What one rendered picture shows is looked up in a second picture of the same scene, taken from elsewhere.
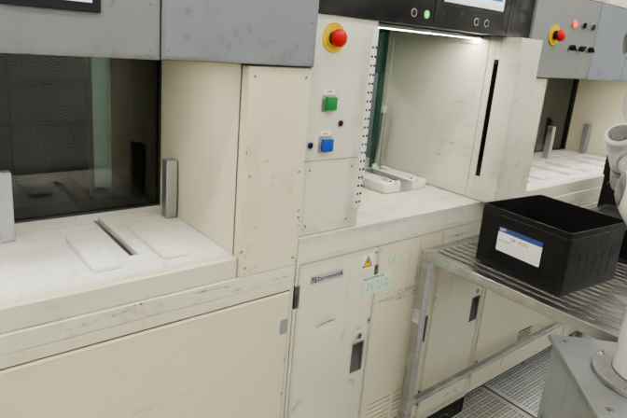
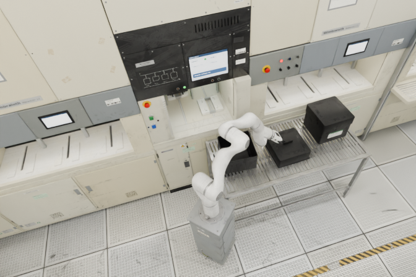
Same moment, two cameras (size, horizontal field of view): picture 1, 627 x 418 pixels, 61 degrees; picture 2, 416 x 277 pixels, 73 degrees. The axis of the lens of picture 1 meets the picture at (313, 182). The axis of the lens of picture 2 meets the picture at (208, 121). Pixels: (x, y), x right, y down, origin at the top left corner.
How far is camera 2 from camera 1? 1.88 m
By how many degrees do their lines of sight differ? 40
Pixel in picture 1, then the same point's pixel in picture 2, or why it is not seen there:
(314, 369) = (171, 167)
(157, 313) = (115, 162)
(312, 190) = (153, 135)
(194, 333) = (127, 165)
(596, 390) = (194, 211)
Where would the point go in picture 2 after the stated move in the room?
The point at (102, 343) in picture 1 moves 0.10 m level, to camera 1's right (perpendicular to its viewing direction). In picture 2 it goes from (103, 168) to (112, 172)
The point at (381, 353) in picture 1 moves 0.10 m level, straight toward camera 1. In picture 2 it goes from (197, 162) to (191, 170)
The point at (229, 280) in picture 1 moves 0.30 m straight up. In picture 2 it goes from (133, 155) to (123, 133)
